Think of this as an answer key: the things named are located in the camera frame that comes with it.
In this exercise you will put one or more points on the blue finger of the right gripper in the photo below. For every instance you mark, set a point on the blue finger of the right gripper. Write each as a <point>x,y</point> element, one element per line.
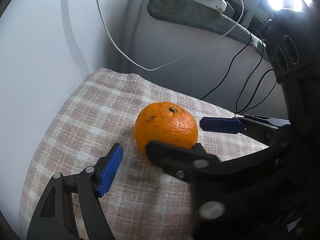
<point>177,161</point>
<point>221,124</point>

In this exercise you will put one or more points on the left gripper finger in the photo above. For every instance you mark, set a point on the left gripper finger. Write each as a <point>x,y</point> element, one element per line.
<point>54,216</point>

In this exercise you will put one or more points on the large spotted orange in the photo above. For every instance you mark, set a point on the large spotted orange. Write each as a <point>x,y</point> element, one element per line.
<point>165,122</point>

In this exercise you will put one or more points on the beige plaid cloth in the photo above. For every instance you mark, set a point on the beige plaid cloth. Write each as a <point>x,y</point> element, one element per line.
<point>96,121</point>

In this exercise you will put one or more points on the grey green sill cover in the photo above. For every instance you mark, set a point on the grey green sill cover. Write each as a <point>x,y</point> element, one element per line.
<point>196,15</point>

